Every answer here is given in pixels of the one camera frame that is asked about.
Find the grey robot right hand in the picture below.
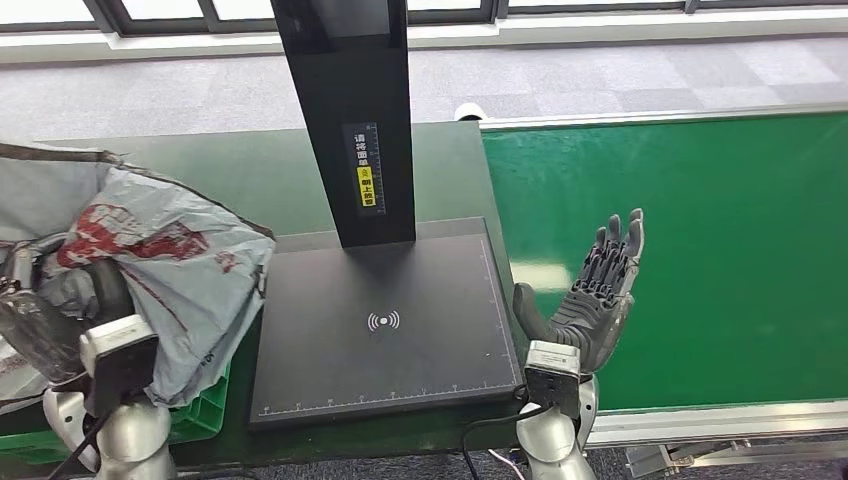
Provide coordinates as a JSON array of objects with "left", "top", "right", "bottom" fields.
[{"left": 511, "top": 208, "right": 645, "bottom": 376}]

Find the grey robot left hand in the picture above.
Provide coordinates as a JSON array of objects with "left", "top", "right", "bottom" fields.
[{"left": 0, "top": 245, "right": 137, "bottom": 386}]

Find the long grey parcel red print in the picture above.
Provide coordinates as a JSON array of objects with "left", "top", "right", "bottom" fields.
[{"left": 0, "top": 142, "right": 277, "bottom": 409}]

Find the green conveyor belt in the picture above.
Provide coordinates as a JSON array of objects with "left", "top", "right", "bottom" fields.
[{"left": 480, "top": 111, "right": 848, "bottom": 413}]

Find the green plastic crate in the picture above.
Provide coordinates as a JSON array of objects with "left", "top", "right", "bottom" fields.
[{"left": 0, "top": 360, "right": 232, "bottom": 465}]

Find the black yellow column label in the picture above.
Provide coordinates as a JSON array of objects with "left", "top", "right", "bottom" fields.
[{"left": 342, "top": 121, "right": 387, "bottom": 217}]

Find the dark green table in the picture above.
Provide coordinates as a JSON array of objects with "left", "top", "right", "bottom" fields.
[{"left": 0, "top": 120, "right": 531, "bottom": 480}]

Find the black scanner column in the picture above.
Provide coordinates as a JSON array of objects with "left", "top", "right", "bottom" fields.
[{"left": 270, "top": 0, "right": 417, "bottom": 250}]

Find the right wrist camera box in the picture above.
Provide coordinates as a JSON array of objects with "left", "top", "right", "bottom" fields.
[{"left": 524, "top": 340, "right": 583, "bottom": 420}]

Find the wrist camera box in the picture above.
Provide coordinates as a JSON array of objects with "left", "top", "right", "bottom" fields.
[
  {"left": 79, "top": 314, "right": 160, "bottom": 415},
  {"left": 524, "top": 340, "right": 583, "bottom": 420}
]

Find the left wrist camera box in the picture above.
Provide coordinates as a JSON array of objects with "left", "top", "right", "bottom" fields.
[{"left": 79, "top": 314, "right": 160, "bottom": 415}]

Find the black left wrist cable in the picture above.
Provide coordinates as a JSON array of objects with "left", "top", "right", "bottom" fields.
[{"left": 46, "top": 397, "right": 121, "bottom": 480}]

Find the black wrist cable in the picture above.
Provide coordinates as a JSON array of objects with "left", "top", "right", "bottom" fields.
[
  {"left": 46, "top": 397, "right": 121, "bottom": 480},
  {"left": 460, "top": 400, "right": 554, "bottom": 480}
]

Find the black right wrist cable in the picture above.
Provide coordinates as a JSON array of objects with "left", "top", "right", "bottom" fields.
[{"left": 460, "top": 400, "right": 554, "bottom": 480}]

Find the aluminium conveyor frame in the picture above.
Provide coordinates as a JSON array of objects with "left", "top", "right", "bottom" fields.
[{"left": 476, "top": 100, "right": 848, "bottom": 480}]

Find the thin white cable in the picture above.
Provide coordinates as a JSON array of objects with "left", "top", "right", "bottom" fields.
[{"left": 488, "top": 450, "right": 528, "bottom": 480}]

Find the black scanner base plate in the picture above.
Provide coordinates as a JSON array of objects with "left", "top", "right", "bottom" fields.
[{"left": 250, "top": 217, "right": 525, "bottom": 432}]

